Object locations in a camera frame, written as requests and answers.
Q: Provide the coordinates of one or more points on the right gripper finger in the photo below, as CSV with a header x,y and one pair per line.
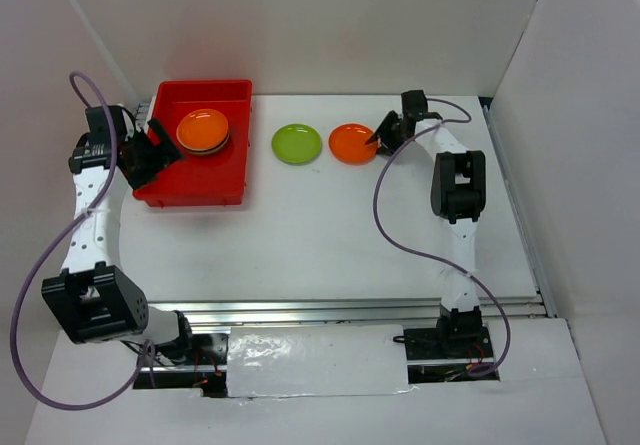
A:
x,y
389,144
390,125

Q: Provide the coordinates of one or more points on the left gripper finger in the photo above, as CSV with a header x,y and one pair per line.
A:
x,y
164,146
143,168

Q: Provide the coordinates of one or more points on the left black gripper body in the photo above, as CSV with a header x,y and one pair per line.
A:
x,y
135,136

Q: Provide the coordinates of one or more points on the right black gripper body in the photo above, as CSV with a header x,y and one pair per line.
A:
x,y
396,131

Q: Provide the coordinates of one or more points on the orange plate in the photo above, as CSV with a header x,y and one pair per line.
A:
x,y
350,144
203,128

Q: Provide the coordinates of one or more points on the cream floral plate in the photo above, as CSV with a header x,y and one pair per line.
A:
x,y
226,139

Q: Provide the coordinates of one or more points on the green plate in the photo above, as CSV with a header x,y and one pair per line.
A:
x,y
296,144

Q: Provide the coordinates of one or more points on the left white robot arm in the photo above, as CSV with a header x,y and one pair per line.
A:
x,y
92,298

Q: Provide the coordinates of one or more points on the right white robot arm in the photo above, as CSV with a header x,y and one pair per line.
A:
x,y
457,197

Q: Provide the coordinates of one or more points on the red plastic bin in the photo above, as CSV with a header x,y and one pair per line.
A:
x,y
217,180

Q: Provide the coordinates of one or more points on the white foil cover sheet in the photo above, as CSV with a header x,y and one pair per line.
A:
x,y
309,361

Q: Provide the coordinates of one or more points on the aluminium rail frame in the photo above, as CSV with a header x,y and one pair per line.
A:
x,y
315,244

